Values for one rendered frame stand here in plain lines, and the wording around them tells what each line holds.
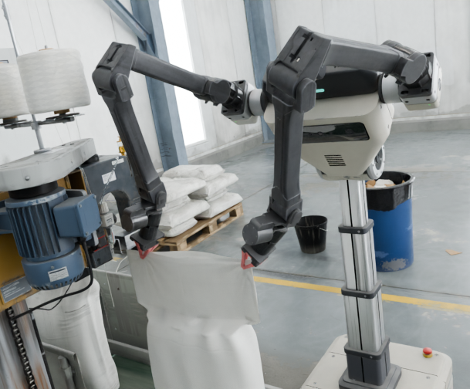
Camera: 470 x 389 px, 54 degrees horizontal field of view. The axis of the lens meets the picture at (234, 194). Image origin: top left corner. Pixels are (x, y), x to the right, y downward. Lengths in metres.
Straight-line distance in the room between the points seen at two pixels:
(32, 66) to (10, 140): 4.08
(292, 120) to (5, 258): 0.88
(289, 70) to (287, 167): 0.24
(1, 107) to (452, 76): 8.25
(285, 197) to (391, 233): 2.38
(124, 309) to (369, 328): 1.14
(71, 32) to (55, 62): 5.50
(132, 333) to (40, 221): 1.24
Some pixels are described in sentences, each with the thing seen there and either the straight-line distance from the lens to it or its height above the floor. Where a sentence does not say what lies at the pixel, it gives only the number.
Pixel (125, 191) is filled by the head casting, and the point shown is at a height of 1.22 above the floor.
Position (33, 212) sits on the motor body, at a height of 1.30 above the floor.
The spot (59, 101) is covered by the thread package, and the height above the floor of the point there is 1.55.
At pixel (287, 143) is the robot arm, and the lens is 1.04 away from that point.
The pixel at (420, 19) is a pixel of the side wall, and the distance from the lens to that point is 9.22.
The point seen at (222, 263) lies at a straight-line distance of 1.40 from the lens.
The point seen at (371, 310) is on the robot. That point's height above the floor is 0.62.
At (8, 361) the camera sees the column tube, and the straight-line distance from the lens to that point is 1.58.
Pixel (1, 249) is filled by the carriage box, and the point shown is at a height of 1.19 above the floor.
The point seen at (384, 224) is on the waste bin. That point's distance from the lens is 3.45.
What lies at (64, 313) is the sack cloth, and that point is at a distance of 1.95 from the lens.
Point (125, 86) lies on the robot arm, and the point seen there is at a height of 1.56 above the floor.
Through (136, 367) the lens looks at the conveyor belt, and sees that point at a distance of 2.24.
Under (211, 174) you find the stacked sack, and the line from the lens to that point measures 4.98.
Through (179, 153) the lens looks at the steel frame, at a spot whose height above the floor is 0.47.
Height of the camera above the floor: 1.55
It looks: 14 degrees down
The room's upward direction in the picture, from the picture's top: 9 degrees counter-clockwise
